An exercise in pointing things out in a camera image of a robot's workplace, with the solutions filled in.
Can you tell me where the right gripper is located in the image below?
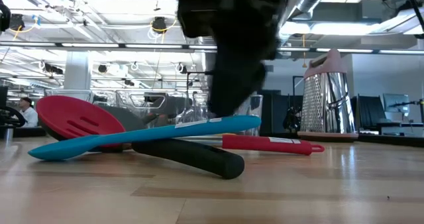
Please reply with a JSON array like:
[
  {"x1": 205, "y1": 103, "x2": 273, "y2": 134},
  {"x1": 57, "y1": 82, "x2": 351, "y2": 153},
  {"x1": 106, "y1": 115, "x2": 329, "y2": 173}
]
[{"x1": 175, "y1": 0, "x2": 293, "y2": 117}]

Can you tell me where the round black spatula black handle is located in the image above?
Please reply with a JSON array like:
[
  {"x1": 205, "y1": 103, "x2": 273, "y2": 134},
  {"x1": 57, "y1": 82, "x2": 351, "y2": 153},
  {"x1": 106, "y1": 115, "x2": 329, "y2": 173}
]
[{"x1": 37, "y1": 103, "x2": 246, "y2": 180}]

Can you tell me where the blue silicone spoon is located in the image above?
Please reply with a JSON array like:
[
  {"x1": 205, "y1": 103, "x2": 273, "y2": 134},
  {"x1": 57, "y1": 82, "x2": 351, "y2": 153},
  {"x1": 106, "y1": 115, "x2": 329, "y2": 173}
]
[{"x1": 28, "y1": 115, "x2": 262, "y2": 161}]

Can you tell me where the red slotted spoon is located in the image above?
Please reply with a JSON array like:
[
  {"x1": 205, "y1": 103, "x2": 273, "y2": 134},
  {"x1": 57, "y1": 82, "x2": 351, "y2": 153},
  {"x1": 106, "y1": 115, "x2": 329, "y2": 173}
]
[{"x1": 35, "y1": 95, "x2": 326, "y2": 156}]

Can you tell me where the dark cabinet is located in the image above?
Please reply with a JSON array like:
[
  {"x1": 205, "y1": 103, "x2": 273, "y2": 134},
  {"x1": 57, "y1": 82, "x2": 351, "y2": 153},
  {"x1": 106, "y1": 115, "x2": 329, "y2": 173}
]
[{"x1": 261, "y1": 89, "x2": 304, "y2": 135}]

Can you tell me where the black partition panel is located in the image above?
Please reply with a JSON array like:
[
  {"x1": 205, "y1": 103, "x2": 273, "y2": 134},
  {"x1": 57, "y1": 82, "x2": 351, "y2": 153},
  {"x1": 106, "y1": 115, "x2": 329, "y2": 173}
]
[{"x1": 350, "y1": 95, "x2": 387, "y2": 125}]

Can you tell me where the background desk monitor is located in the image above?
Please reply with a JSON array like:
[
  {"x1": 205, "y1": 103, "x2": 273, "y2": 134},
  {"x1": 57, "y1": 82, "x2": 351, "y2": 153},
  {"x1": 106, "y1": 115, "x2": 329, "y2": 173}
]
[{"x1": 383, "y1": 93, "x2": 411, "y2": 116}]

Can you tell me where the white building column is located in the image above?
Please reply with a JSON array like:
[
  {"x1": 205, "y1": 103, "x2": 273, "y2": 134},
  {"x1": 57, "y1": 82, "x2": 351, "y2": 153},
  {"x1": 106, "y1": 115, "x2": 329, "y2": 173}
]
[{"x1": 62, "y1": 50, "x2": 93, "y2": 95}]

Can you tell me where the person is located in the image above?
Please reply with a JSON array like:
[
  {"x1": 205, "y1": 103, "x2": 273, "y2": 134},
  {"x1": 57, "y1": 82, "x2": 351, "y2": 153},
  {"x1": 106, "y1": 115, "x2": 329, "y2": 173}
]
[{"x1": 18, "y1": 96, "x2": 39, "y2": 128}]

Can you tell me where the metal box grater pink handle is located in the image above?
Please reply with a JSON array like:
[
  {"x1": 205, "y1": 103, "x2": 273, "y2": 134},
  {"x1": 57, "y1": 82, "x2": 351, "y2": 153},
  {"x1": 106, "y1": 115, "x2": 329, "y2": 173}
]
[{"x1": 297, "y1": 48, "x2": 359, "y2": 142}]

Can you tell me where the black ceiling cable reel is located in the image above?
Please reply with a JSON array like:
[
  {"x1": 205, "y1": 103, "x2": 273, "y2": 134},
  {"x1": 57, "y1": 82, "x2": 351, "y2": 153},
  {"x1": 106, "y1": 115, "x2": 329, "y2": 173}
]
[
  {"x1": 150, "y1": 16, "x2": 168, "y2": 34},
  {"x1": 8, "y1": 13, "x2": 26, "y2": 32}
]

